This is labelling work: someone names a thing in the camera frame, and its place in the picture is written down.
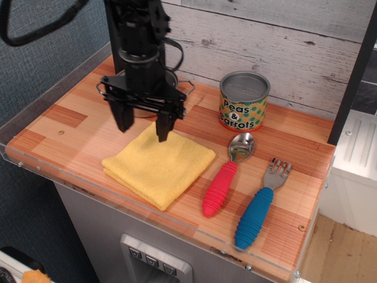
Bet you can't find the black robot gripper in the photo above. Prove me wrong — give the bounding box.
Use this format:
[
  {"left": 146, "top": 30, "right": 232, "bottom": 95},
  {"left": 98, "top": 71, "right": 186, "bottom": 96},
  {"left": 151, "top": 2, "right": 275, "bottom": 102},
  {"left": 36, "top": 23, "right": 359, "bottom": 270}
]
[{"left": 101, "top": 54, "right": 186, "bottom": 142}]

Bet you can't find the yellow rag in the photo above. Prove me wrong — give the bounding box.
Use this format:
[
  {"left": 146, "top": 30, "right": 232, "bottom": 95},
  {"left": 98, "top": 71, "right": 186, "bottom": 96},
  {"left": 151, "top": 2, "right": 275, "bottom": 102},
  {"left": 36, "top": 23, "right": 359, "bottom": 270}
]
[{"left": 101, "top": 123, "right": 216, "bottom": 211}]

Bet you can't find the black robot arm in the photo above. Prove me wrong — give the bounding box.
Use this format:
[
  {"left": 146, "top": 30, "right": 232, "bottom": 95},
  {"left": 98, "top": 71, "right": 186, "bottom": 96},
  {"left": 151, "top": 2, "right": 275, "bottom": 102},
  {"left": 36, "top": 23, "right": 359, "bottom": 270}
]
[{"left": 100, "top": 1, "right": 186, "bottom": 142}]

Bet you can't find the small steel pot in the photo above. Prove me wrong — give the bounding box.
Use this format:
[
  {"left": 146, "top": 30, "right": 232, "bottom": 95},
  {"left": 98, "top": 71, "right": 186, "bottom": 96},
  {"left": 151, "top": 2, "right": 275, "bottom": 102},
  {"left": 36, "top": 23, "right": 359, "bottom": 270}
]
[{"left": 96, "top": 69, "right": 196, "bottom": 119}]

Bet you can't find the peas and carrots can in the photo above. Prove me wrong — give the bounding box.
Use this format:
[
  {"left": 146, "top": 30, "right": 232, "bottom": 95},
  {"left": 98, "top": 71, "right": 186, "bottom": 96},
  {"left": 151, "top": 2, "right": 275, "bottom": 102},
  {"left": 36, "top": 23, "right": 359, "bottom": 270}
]
[{"left": 219, "top": 71, "right": 270, "bottom": 132}]

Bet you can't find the clear acrylic table guard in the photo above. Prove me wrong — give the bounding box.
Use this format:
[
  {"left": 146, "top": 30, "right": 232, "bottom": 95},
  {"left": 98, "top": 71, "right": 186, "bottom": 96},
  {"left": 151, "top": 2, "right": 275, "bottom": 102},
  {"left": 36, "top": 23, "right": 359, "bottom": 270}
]
[{"left": 1, "top": 45, "right": 335, "bottom": 282}]

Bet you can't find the grey toy fridge cabinet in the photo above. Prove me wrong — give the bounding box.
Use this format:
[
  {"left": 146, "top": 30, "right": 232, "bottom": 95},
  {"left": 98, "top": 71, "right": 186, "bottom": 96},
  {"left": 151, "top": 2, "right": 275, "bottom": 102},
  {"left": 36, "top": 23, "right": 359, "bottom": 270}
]
[{"left": 54, "top": 180, "right": 283, "bottom": 283}]

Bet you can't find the silver dispenser button panel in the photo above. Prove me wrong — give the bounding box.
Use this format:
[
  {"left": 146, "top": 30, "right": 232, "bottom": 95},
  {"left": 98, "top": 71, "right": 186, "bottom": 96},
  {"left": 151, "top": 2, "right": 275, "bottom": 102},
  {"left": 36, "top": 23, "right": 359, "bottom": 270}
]
[{"left": 120, "top": 233, "right": 194, "bottom": 282}]

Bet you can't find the orange object at corner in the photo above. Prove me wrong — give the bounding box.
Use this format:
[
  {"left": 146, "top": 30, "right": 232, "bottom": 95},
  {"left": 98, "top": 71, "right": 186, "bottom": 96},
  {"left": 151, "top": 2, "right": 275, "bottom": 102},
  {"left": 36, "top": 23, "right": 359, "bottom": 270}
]
[{"left": 21, "top": 270, "right": 52, "bottom": 283}]

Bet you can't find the white toy cabinet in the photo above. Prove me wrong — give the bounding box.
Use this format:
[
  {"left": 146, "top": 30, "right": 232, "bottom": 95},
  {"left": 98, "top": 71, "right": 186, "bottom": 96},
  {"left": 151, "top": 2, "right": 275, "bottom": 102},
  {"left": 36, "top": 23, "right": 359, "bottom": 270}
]
[{"left": 319, "top": 110, "right": 376, "bottom": 236}]

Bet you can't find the red handled spoon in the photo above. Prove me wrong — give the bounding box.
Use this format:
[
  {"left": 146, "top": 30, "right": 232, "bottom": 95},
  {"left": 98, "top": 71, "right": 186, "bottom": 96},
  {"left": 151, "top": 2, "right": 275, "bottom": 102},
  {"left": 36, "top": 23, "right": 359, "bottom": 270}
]
[{"left": 202, "top": 133, "right": 255, "bottom": 218}]

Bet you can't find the blue handled fork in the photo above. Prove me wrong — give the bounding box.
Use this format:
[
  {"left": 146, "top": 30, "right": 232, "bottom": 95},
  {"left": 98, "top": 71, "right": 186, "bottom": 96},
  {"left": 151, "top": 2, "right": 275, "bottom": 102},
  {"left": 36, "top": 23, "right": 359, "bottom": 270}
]
[{"left": 234, "top": 157, "right": 292, "bottom": 251}]

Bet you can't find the black braided cable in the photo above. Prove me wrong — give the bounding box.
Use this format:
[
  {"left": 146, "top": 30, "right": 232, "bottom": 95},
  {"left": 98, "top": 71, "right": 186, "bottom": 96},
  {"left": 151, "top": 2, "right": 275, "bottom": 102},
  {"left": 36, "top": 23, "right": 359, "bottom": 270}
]
[{"left": 0, "top": 0, "right": 89, "bottom": 47}]

